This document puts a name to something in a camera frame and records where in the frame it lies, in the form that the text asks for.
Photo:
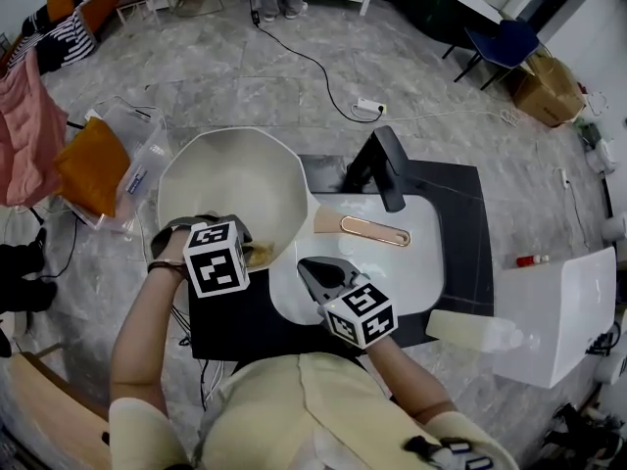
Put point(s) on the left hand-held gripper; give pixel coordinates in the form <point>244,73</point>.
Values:
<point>218,262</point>

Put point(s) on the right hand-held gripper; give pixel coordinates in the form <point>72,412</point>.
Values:
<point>362,318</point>

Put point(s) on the tan scrubbing sponge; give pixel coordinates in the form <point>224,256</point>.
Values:
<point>259,255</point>

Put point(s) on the person's right forearm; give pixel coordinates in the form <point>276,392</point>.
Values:
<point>406,380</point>

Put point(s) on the person's left forearm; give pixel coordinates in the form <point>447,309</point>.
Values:
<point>142,341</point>

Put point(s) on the person's left hand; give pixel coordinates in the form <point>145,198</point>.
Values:
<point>174,248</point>

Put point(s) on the dark wrist band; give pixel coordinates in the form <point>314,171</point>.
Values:
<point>169,266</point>

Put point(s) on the white sink basin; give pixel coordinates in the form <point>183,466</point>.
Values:
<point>392,272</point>

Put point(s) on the black faucet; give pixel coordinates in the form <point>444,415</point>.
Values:
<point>382,164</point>

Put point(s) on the clear plastic storage bin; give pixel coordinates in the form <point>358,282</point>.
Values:
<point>147,150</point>

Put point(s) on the pale yellow soap pump bottle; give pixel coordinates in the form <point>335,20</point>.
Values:
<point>465,331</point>

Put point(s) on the person's cream shirt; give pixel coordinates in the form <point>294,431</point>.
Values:
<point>294,419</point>

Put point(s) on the orange cloth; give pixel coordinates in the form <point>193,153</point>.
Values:
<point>93,169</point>

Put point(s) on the small red bottle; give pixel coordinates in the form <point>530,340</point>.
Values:
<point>526,261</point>

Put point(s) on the light wooden coffee table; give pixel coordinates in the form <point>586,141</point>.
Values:
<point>54,409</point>

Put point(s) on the white rectangular box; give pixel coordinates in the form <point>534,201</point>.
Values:
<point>553,321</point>

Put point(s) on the small white power strip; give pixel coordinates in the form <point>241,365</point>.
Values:
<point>564,178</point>

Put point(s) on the black and white striped blanket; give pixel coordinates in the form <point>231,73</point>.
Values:
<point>73,42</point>

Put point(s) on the orange sofa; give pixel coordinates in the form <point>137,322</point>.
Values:
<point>100,5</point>

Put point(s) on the brown cardboard box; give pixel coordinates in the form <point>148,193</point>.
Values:
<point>548,93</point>

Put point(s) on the white cylindrical canister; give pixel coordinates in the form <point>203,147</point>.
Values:
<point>616,225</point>

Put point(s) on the blue chair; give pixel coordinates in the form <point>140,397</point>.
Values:
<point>509,44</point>

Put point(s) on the green packet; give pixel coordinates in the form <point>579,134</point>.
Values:
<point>589,134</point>

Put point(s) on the pile of black equipment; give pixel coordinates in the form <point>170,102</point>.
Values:
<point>588,443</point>

